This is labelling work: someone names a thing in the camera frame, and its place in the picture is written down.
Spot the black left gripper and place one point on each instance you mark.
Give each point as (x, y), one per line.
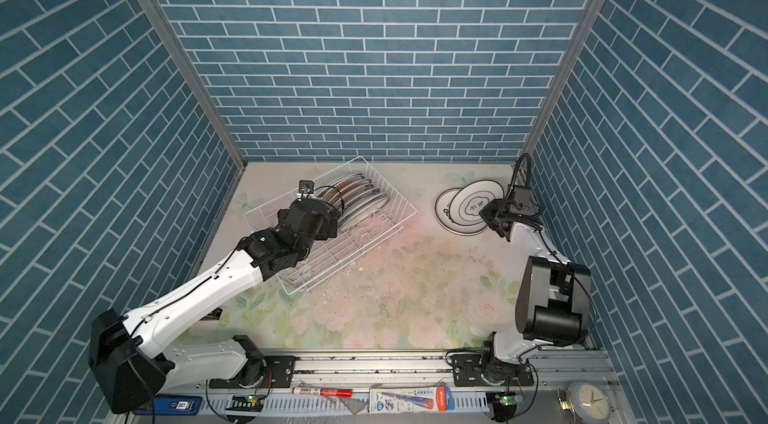
(325, 230)

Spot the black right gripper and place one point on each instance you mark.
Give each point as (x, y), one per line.
(488, 211)

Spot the white plate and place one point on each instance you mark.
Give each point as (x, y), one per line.
(345, 181)
(363, 182)
(443, 216)
(363, 196)
(351, 193)
(464, 209)
(370, 202)

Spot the white wire dish rack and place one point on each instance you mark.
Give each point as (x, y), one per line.
(365, 233)

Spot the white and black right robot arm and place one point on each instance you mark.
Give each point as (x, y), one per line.
(553, 303)

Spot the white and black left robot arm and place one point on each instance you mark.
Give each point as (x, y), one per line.
(128, 353)

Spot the red marker pen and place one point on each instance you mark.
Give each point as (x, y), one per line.
(325, 392)

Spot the small circuit board right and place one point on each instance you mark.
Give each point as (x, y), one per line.
(506, 399)

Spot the small circuit board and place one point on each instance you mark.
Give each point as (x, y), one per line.
(506, 399)
(247, 403)

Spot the blue white red box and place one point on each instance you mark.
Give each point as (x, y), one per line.
(411, 400)

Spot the small circuit board left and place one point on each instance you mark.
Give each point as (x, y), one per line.
(247, 403)

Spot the white analog clock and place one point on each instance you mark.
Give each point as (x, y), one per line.
(584, 402)

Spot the blue black handheld device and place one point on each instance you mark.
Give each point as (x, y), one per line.
(172, 405)

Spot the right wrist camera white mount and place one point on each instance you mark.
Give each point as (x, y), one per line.
(521, 174)

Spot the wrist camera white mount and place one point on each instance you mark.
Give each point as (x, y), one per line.
(521, 174)
(306, 188)

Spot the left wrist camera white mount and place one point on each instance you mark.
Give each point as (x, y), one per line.
(306, 188)

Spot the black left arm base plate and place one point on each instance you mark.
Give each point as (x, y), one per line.
(271, 371)

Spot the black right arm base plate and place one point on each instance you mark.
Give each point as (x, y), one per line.
(470, 370)

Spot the aluminium rail frame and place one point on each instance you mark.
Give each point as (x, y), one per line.
(363, 371)

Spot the white slotted cable duct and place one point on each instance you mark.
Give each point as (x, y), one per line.
(289, 405)

